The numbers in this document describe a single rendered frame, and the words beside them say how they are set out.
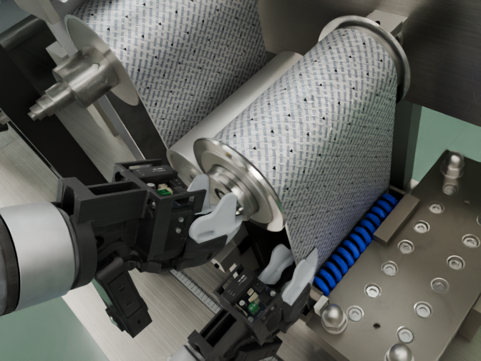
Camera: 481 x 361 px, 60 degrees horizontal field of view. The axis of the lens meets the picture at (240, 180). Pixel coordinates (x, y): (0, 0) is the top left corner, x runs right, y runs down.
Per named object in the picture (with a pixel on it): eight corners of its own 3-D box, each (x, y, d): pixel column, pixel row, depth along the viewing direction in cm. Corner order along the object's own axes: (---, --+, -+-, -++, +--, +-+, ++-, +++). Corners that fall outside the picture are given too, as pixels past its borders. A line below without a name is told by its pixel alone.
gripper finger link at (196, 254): (237, 243, 42) (165, 263, 36) (233, 255, 43) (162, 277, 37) (208, 219, 45) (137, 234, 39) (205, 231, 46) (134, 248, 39)
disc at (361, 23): (303, 56, 65) (346, -7, 51) (305, 54, 65) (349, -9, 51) (370, 122, 65) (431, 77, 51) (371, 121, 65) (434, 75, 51)
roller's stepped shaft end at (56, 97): (33, 122, 56) (18, 104, 53) (69, 95, 58) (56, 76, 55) (43, 130, 54) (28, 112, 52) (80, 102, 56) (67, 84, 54)
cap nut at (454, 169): (435, 172, 70) (439, 155, 67) (446, 159, 71) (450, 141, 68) (457, 182, 68) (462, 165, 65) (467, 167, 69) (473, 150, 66)
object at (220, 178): (204, 166, 46) (253, 213, 45) (216, 155, 47) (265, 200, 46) (200, 186, 53) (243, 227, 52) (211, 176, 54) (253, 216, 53)
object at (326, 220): (301, 287, 64) (284, 224, 50) (386, 187, 72) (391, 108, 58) (304, 289, 64) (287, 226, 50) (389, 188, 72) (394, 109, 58)
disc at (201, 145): (187, 161, 57) (200, 120, 43) (189, 159, 57) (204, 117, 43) (263, 238, 57) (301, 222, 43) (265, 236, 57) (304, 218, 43)
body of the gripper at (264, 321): (286, 291, 50) (216, 373, 46) (295, 317, 56) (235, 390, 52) (242, 256, 54) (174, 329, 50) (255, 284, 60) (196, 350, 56)
